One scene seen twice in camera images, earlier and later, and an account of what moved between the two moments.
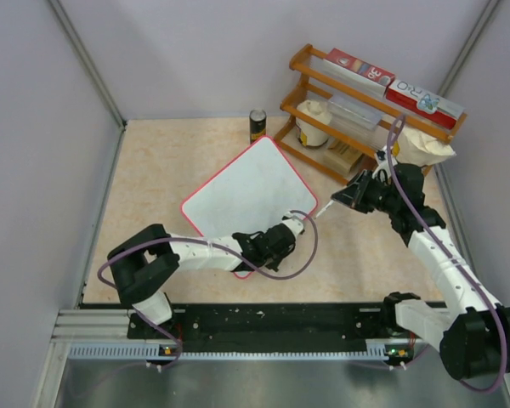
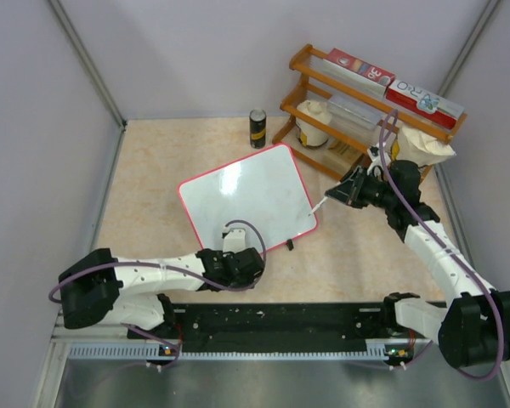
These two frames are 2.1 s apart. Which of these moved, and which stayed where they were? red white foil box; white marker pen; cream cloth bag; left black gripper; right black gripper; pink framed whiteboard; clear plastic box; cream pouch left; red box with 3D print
Moved: pink framed whiteboard; left black gripper; white marker pen
Stayed: red box with 3D print; clear plastic box; cream cloth bag; cream pouch left; red white foil box; right black gripper
